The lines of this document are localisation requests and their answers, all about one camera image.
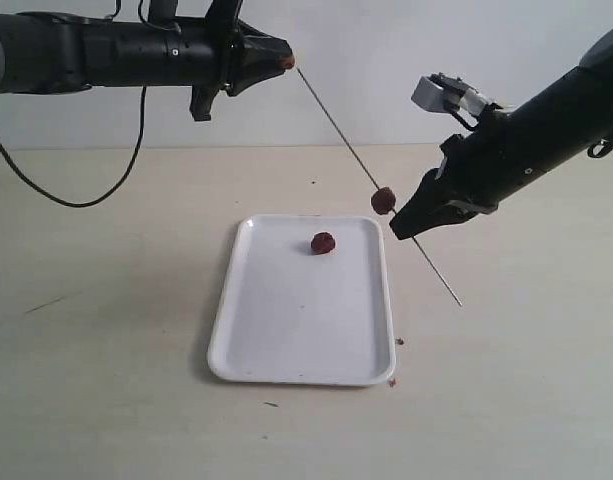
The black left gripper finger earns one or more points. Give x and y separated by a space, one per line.
253 75
260 47

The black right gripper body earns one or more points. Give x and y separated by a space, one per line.
483 168

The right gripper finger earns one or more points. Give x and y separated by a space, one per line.
425 210
451 212

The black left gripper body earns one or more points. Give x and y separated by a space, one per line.
204 47

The thin metal skewer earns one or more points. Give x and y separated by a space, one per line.
373 180

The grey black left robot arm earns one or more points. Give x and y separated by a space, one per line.
51 53

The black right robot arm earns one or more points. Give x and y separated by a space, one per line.
572 115

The white rectangular plastic tray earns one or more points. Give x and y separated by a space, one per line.
287 316

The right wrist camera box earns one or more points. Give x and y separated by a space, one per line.
442 94

